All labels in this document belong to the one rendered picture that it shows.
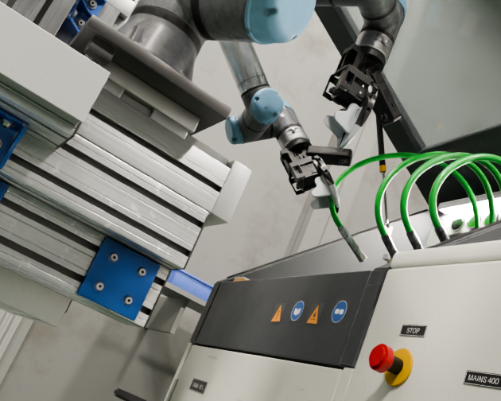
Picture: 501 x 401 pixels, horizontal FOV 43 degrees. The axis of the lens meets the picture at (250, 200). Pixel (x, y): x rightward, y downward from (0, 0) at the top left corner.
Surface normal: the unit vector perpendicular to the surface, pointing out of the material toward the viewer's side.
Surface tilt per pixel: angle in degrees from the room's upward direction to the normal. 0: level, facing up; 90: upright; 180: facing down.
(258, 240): 90
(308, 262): 90
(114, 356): 90
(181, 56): 72
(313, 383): 90
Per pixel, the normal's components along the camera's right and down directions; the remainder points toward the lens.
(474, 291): -0.82, -0.48
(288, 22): 0.80, 0.29
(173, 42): 0.62, -0.34
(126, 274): 0.50, -0.11
